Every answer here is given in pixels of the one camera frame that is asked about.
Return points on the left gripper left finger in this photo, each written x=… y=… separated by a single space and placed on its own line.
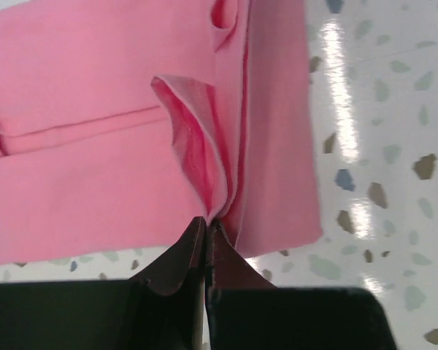
x=160 y=307

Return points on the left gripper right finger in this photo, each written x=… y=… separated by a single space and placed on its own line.
x=246 y=311

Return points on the pink t shirt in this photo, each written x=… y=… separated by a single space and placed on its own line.
x=121 y=121

